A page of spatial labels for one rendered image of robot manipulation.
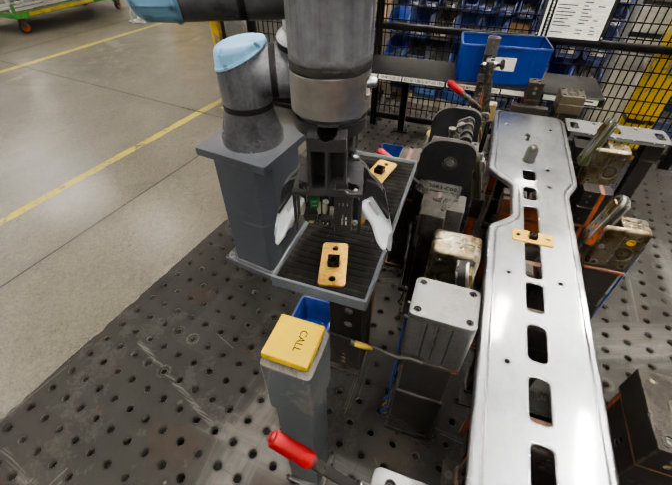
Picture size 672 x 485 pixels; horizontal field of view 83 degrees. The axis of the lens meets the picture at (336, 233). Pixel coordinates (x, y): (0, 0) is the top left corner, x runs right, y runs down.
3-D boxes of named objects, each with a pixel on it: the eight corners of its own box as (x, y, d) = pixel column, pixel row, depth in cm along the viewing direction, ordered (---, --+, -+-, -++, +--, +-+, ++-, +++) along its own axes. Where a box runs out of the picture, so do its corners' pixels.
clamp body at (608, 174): (584, 253, 122) (643, 158, 98) (544, 245, 125) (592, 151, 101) (581, 235, 128) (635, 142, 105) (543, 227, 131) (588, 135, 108)
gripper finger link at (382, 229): (388, 276, 47) (346, 229, 43) (387, 243, 52) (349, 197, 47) (410, 267, 46) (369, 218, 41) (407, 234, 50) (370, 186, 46)
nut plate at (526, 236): (552, 236, 83) (554, 232, 82) (553, 248, 80) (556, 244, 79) (511, 228, 85) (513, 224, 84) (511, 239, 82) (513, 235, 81)
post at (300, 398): (321, 493, 73) (311, 385, 44) (285, 478, 75) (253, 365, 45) (334, 453, 78) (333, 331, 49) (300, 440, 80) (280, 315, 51)
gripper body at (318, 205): (293, 234, 42) (282, 134, 34) (304, 189, 48) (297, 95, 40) (363, 238, 41) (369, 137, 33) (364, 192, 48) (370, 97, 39)
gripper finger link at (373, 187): (366, 230, 48) (326, 182, 44) (367, 221, 49) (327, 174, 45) (399, 215, 46) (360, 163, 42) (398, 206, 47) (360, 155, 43)
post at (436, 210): (415, 335, 99) (445, 217, 72) (397, 330, 100) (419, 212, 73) (419, 320, 102) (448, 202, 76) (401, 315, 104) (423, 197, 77)
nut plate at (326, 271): (344, 287, 52) (345, 281, 51) (317, 285, 52) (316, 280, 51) (348, 244, 58) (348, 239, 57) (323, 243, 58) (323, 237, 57)
